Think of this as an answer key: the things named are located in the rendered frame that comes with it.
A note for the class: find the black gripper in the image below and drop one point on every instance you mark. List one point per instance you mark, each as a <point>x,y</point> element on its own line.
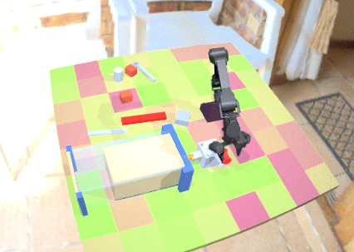
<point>218,148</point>

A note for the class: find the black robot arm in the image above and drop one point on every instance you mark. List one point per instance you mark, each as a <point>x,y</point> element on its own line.
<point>225,97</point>

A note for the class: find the light blue cylinder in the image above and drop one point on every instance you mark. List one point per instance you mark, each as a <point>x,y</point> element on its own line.
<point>118,74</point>

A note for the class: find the small orange block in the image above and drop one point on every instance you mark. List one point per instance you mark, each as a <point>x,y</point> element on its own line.
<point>131,71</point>
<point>126,96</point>

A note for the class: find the white flat bar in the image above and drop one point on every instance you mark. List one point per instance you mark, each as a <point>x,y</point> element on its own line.
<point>112,132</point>

